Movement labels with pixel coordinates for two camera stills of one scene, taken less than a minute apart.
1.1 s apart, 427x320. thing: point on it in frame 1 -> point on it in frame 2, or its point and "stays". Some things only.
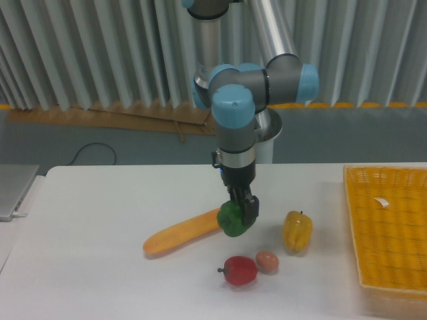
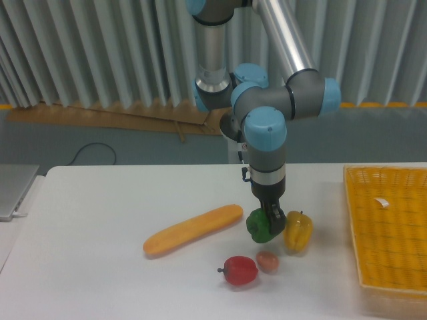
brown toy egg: (267, 262) stays
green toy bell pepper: (230, 219) -> (259, 228)
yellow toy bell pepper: (297, 230) stays
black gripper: (237, 182) -> (269, 195)
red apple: (239, 270) stays
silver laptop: (15, 181) stays
